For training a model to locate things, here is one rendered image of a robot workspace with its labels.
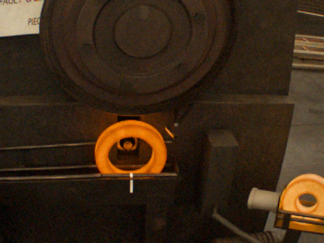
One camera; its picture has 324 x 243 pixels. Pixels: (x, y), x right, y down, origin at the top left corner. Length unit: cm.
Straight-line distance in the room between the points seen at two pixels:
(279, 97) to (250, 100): 11
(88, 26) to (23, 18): 29
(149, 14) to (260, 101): 49
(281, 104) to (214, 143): 25
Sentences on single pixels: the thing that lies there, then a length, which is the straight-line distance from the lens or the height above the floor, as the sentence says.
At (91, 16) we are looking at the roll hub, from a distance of 93.
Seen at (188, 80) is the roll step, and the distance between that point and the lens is 107.
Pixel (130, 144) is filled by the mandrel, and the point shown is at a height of 74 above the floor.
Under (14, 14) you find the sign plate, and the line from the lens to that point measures 117.
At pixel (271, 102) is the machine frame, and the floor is 87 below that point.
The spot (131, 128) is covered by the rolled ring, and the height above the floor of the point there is 83.
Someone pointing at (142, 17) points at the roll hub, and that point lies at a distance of 93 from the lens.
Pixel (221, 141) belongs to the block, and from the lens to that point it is 120.
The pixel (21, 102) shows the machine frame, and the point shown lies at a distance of 122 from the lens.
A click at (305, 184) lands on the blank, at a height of 76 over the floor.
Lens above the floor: 137
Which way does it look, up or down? 27 degrees down
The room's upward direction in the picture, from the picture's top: 4 degrees clockwise
